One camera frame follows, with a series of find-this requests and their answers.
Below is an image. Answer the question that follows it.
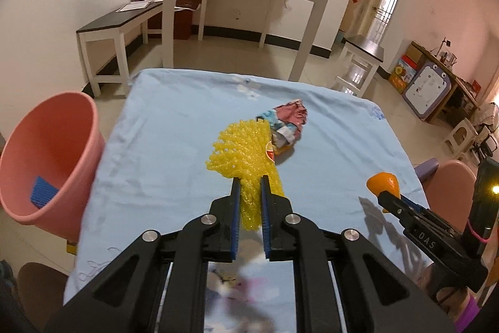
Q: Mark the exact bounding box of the low white bench black top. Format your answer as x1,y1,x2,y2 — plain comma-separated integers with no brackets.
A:
75,0,167,98

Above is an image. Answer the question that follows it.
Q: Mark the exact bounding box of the right hand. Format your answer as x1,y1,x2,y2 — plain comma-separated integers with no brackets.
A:
417,263,480,331

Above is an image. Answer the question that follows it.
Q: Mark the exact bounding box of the dark red box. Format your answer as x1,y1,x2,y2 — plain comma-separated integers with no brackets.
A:
147,0,206,42

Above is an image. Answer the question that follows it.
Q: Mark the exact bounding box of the blue foam fruit net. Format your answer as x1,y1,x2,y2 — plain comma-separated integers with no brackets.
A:
30,177,59,209

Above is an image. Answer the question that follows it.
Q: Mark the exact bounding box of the wooden side desk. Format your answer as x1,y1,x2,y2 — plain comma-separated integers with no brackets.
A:
403,42,479,125

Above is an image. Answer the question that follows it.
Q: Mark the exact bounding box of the colourful cardboard box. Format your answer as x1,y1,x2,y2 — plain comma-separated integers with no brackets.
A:
388,55,417,94

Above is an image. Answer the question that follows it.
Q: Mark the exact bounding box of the paper sheet on bench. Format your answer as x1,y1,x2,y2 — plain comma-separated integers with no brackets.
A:
116,1,151,13

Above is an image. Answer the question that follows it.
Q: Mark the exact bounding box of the red paper wrapper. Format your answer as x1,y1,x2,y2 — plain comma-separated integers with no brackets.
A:
256,99,308,147

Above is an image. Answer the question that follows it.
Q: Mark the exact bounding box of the yellow foam fruit net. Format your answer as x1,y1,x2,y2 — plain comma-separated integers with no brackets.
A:
206,119,284,231

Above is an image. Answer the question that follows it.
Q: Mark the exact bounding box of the white purple drawing board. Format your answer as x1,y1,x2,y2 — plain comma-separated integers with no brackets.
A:
403,62,452,120

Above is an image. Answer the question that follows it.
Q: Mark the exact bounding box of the small white stool black top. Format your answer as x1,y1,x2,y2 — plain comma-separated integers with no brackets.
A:
330,35,384,98

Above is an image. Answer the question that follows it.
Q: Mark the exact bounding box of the white plastic stool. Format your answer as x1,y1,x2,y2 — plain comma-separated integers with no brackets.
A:
443,118,478,160

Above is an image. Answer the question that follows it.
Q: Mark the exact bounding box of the pink plastic trash bucket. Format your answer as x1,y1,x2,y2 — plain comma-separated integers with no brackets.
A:
1,91,105,242

